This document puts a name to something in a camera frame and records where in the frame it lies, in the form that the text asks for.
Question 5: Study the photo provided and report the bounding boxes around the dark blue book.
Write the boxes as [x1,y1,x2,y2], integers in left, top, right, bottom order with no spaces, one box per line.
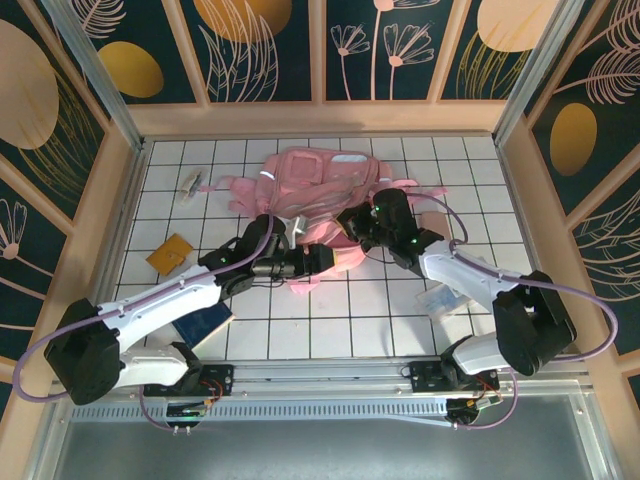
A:
[172,304,235,347]

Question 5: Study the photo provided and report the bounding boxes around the pink backpack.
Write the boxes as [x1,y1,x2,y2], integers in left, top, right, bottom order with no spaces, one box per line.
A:
[199,146,449,296]

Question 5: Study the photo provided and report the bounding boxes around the white blue supplies box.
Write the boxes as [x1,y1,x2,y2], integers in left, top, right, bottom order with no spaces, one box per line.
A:
[414,284,475,322]

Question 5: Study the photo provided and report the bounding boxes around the yellow wallet notebook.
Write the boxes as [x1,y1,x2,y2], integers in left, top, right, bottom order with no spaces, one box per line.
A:
[145,232,194,276]

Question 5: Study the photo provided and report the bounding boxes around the small clear stationery packet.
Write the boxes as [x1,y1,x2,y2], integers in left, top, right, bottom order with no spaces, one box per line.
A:
[178,168,209,206]

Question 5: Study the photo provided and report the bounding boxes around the grey metal base sheet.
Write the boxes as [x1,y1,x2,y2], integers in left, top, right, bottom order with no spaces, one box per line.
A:
[24,394,616,480]

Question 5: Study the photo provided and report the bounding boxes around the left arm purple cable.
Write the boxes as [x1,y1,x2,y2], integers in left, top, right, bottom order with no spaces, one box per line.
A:
[13,213,276,436]

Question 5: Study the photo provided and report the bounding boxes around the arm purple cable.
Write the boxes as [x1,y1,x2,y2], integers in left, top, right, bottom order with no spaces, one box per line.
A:
[13,213,276,436]
[407,192,619,431]

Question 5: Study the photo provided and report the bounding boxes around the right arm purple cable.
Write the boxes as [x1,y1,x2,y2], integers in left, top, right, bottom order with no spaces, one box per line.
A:
[407,192,619,431]

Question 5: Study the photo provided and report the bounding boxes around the aluminium mounting rail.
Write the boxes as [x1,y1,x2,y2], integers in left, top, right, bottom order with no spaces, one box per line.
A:
[49,357,591,401]

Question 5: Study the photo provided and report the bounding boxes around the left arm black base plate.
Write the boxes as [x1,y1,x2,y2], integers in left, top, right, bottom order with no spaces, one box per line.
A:
[143,363,236,399]

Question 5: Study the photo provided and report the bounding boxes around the aluminium table side rail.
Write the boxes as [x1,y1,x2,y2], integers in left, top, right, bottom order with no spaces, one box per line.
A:
[494,139,569,356]
[93,139,150,321]

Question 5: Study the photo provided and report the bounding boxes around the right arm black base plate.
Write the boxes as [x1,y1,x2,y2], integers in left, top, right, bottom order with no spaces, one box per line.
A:
[408,360,501,396]

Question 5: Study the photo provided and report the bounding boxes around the perforated metal cable tray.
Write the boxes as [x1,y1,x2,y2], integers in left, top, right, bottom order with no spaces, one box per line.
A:
[69,402,451,427]

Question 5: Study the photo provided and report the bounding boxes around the aluminium corner post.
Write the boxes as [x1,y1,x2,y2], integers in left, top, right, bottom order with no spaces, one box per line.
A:
[491,0,585,146]
[40,0,147,154]

